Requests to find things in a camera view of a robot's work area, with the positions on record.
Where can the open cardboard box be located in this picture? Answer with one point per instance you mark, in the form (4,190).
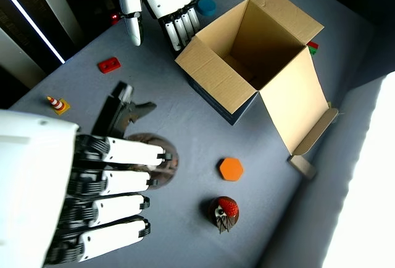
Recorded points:
(216,73)

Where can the blue cylinder block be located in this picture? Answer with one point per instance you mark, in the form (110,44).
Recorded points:
(206,7)

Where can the small red indicator light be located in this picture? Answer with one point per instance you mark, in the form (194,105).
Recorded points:
(115,17)

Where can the toy traffic cone yellow base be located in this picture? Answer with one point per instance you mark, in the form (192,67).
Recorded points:
(59,106)

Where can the red block with two holes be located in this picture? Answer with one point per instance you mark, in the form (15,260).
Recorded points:
(109,65)

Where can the white light strip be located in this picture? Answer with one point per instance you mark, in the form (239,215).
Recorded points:
(31,18)

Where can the round brown plate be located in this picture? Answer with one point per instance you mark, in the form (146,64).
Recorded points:
(169,175)

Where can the grey table cloth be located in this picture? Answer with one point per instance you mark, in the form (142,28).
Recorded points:
(185,144)

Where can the red and green block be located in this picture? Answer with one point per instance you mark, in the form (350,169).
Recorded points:
(313,47)

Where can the orange hexagon block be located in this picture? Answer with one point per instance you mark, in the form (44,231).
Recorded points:
(231,169)

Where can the toy chocolate cake with strawberry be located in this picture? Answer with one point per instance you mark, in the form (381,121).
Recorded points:
(225,212)

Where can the small brown cardboard block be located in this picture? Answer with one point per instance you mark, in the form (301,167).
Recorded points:
(303,166)

